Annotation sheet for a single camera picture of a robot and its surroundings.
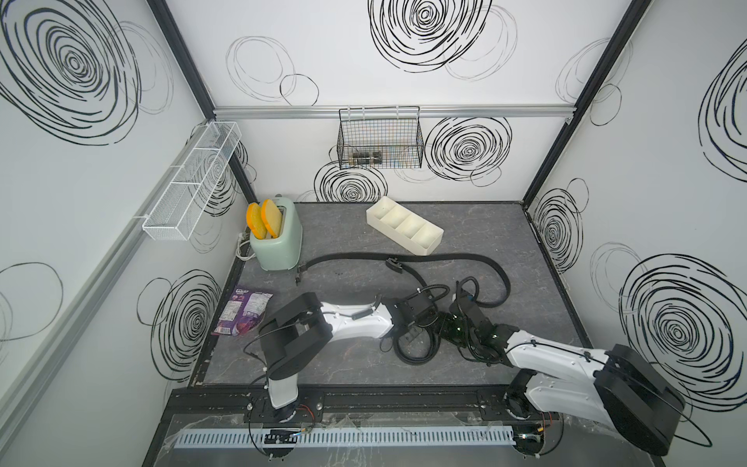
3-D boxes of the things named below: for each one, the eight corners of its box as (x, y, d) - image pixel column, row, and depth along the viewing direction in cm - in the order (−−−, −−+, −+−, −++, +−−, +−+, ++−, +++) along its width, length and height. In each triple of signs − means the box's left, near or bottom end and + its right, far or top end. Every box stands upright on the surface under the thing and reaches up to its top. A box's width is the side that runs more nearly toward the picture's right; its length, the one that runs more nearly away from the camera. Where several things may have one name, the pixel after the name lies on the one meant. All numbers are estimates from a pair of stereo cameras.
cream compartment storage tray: (363, 221, 116) (363, 211, 112) (383, 205, 122) (383, 195, 118) (423, 261, 104) (425, 252, 100) (441, 241, 110) (444, 231, 106)
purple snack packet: (223, 339, 87) (209, 328, 80) (246, 299, 95) (235, 285, 88) (254, 347, 85) (243, 336, 78) (274, 305, 94) (266, 292, 87)
